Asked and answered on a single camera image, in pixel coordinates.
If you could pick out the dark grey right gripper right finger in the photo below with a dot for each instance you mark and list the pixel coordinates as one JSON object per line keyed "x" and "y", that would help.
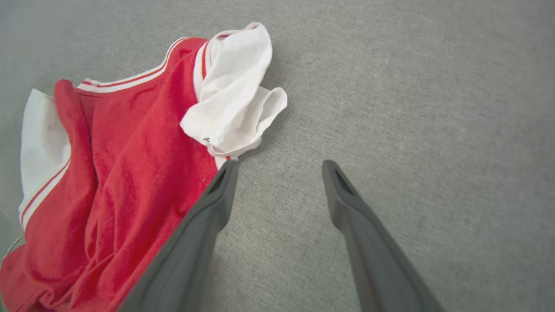
{"x": 377, "y": 264}

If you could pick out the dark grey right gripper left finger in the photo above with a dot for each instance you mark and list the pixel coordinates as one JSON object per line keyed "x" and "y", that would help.
{"x": 186, "y": 260}

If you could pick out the red and white shirt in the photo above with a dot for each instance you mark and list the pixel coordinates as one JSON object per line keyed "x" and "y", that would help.
{"x": 130, "y": 173}

